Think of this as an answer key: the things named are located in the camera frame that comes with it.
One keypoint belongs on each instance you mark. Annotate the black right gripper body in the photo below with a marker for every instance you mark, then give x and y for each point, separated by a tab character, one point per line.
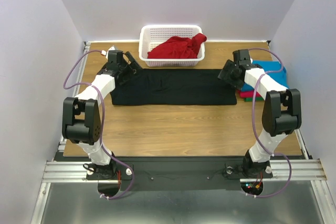
225	71

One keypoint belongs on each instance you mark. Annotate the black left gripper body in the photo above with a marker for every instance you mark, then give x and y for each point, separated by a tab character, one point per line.
128	72

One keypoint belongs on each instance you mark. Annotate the black t shirt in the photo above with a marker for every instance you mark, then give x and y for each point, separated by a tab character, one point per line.
174	87

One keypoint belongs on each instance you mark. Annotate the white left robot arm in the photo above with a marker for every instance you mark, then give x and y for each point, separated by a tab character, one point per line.
83	114

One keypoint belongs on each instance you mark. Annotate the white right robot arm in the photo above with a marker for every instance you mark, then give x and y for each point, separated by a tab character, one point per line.
281	113

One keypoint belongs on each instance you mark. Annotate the folded blue t shirt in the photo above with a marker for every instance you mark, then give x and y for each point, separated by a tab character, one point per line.
280	77

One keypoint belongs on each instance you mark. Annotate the white plastic basket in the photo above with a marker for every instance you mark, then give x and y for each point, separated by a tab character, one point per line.
154	35

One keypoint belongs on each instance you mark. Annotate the folded pink t shirt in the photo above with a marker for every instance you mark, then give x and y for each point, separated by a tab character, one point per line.
246	94

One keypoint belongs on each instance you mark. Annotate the folded green t shirt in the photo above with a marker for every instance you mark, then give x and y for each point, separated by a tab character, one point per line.
251	99

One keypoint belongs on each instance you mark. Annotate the red t shirt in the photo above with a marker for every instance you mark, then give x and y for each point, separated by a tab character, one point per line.
178	48

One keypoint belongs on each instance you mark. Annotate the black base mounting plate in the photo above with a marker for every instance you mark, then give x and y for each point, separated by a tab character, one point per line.
158	174

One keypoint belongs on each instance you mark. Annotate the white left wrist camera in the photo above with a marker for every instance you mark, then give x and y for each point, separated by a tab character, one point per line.
105	52

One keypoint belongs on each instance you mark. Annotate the aluminium frame rail left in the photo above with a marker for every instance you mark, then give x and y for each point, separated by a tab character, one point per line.
75	90

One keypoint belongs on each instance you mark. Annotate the aluminium frame rail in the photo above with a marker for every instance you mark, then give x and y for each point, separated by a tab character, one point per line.
75	90
301	169

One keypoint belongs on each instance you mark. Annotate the aluminium frame rail right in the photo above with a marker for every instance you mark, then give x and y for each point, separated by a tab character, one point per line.
301	169

